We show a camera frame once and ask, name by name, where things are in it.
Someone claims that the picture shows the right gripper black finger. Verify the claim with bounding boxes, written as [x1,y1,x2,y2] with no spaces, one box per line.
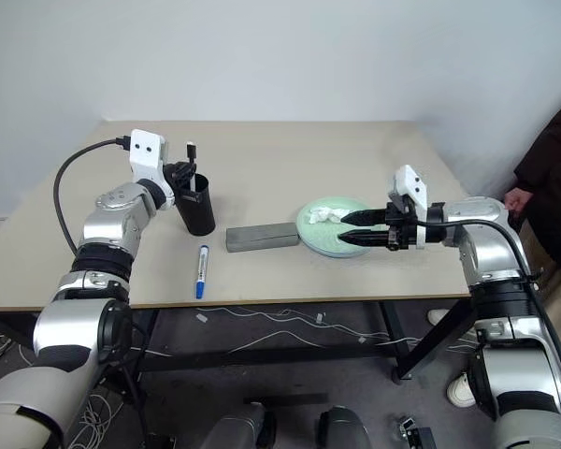
[338,228,394,249]
[339,208,391,226]

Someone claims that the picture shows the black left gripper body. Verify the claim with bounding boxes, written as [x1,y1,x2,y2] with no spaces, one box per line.
[160,145,187,189]

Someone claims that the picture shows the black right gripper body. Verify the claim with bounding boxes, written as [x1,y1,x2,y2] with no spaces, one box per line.
[384,195,424,253]

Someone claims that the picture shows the small black whiteboard marker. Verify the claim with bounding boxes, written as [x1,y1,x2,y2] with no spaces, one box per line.
[184,141,199,194]

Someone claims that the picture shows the white tissue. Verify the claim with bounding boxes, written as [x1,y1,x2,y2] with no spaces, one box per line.
[307,205,348,225]

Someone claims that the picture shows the black plastic cup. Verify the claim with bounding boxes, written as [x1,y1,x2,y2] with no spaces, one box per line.
[173,173,217,237]

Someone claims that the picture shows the grey glasses case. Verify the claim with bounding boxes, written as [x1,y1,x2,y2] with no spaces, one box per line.
[224,221,302,254]

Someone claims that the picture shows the bystander's bare hand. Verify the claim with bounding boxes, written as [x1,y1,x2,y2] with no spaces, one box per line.
[503,187,532,211]

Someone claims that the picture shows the light blue plate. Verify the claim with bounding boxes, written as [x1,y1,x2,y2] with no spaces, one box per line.
[307,241,371,261]

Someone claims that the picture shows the mint green plate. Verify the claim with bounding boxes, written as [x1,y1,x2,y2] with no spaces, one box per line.
[295,196,373,258]

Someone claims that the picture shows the blue whiteboard marker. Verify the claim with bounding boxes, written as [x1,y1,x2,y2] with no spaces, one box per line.
[194,244,211,300]

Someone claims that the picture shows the person in dark jacket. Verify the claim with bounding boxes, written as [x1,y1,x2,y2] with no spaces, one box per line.
[513,85,561,282]

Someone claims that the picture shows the dark grey rounded shape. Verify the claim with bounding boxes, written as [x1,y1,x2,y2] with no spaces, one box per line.
[199,400,278,449]
[318,404,374,449]

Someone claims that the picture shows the small black floor device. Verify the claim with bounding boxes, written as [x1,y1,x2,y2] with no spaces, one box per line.
[396,414,439,449]

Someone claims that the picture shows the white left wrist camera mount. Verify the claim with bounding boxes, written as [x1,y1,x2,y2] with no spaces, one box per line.
[128,129,176,210]

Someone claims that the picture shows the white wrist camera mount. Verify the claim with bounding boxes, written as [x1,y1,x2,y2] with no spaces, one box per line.
[386,164,429,250]
[128,129,176,210]

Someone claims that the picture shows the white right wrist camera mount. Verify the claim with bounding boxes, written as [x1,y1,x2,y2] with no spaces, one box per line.
[386,164,429,250]

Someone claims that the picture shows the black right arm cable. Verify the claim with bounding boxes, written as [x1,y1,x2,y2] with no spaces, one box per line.
[414,218,561,378]

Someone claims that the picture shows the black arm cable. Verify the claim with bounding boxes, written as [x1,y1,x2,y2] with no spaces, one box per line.
[52,135,133,256]
[414,218,561,378]

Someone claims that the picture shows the thin white floor cable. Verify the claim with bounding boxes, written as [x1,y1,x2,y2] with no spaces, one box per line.
[194,305,481,359]

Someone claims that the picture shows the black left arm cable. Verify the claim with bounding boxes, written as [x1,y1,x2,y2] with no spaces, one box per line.
[52,135,133,256]

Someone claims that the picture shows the black metal table frame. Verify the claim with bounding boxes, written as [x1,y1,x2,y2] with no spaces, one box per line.
[0,298,479,427]

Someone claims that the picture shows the white cable coil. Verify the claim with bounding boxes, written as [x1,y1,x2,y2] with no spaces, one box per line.
[66,389,123,449]

